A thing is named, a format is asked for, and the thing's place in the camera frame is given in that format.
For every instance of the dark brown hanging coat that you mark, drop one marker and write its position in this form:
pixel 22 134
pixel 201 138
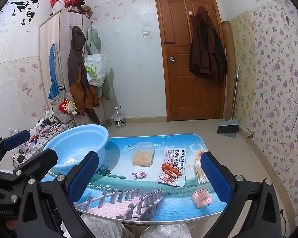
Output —
pixel 207 57

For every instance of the wall light switch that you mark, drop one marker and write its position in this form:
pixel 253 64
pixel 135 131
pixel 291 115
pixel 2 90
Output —
pixel 145 33

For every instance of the brown wooden door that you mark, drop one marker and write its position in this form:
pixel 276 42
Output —
pixel 188 97

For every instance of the crayfish snack packet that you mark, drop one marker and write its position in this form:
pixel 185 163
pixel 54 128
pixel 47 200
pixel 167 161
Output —
pixel 173 167

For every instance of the white green plastic bag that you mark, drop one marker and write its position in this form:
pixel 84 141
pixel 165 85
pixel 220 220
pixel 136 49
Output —
pixel 95 68

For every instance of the light blue plastic basin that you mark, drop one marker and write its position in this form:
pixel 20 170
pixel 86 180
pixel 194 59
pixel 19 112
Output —
pixel 73 144

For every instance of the Hello Kitty figurine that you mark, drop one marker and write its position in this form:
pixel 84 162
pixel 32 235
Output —
pixel 139 175

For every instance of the cluttered side shelf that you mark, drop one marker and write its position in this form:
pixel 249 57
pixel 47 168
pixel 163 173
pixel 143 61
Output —
pixel 45 129

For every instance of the blue hanging strap bag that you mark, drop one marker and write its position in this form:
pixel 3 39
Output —
pixel 54 88

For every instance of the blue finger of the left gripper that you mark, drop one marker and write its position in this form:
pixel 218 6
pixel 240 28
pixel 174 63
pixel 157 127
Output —
pixel 36 167
pixel 9 143

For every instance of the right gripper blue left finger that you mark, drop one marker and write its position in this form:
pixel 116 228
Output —
pixel 80 175

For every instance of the pink earbuds case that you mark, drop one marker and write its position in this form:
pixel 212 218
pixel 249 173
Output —
pixel 201 198

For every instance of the green hanging garment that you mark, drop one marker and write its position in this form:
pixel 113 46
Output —
pixel 93 46

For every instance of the brown orange hanging jacket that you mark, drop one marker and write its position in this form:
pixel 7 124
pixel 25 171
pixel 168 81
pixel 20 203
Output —
pixel 83 93

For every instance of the beige wardrobe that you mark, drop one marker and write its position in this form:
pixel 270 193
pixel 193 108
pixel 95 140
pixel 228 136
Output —
pixel 58 29

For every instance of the large water bottle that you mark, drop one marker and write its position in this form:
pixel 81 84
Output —
pixel 119 117

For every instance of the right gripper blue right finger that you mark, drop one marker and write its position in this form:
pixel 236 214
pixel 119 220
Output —
pixel 219 176

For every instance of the clear toothpick box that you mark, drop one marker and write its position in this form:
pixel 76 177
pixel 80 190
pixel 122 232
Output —
pixel 143 154

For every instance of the cotton swab bag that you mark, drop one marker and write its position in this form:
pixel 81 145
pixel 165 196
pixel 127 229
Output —
pixel 200 176

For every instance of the broom with dustpan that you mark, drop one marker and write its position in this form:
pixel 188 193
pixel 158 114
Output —
pixel 230 127

